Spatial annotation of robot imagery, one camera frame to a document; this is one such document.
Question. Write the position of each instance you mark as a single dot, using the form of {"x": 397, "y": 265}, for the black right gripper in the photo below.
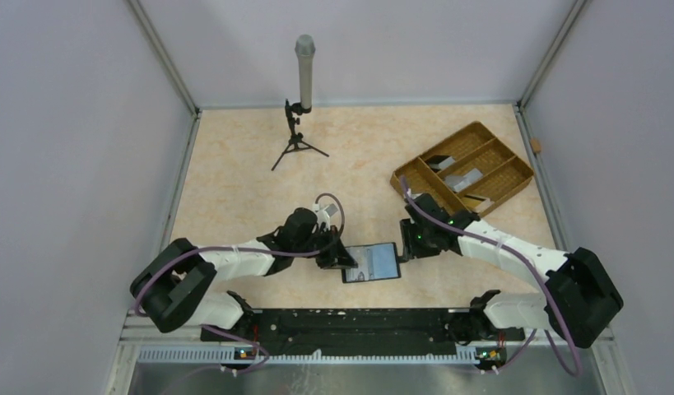
{"x": 409, "y": 225}

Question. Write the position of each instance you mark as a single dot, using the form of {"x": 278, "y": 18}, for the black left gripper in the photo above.
{"x": 341, "y": 258}

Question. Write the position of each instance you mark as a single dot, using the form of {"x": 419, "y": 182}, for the silver credit card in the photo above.
{"x": 365, "y": 269}

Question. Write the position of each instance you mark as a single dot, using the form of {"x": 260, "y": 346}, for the black leather card holder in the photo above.
{"x": 374, "y": 262}

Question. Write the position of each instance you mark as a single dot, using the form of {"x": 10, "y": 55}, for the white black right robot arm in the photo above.
{"x": 574, "y": 295}

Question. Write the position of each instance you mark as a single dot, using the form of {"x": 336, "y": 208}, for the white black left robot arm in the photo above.
{"x": 176, "y": 288}

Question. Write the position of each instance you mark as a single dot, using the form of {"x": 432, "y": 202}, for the gold card stack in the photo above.
{"x": 476, "y": 203}

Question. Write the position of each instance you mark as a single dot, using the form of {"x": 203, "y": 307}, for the silver card stack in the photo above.
{"x": 458, "y": 183}

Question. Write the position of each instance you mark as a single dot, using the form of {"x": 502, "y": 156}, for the black card stack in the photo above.
{"x": 439, "y": 162}

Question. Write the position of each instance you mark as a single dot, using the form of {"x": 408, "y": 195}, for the woven wicker divided tray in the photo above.
{"x": 505, "y": 174}

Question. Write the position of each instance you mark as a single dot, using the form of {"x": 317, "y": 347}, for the black mini tripod stand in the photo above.
{"x": 296, "y": 142}

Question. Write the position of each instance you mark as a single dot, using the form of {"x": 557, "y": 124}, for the grey microphone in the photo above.
{"x": 305, "y": 50}

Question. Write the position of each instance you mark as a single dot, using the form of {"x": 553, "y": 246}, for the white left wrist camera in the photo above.
{"x": 324, "y": 213}

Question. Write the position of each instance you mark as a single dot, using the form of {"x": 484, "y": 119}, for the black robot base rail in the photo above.
{"x": 369, "y": 332}

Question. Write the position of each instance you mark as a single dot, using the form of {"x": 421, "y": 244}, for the small wooden wall block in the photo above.
{"x": 535, "y": 146}

